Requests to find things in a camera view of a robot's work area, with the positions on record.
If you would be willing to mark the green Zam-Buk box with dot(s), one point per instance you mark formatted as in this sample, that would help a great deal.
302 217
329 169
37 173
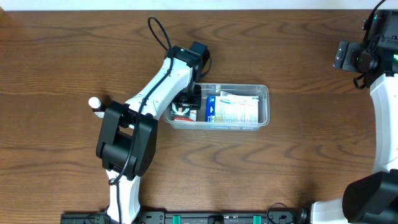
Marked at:
177 111

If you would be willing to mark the clear plastic container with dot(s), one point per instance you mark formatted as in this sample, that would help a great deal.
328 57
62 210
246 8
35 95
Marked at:
214 89

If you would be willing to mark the blue cooling patch box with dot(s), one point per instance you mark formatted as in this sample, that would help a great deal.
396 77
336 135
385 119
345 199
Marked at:
219 112

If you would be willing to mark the dark brown medicine bottle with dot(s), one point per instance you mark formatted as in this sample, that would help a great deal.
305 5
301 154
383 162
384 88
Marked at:
97 106

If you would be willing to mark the red Panadol ActiFast box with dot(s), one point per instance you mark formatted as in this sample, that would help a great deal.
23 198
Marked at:
191 118

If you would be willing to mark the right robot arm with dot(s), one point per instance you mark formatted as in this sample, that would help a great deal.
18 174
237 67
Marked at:
372 199

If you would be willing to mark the white Panadol tube box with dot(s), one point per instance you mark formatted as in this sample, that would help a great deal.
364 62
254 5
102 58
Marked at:
230 98

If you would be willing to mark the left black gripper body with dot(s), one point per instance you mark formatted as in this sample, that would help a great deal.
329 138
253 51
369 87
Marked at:
189 101

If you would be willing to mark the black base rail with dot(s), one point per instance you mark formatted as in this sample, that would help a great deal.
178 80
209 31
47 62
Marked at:
275 215

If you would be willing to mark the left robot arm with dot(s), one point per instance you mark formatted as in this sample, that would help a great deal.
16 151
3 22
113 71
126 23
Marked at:
127 139

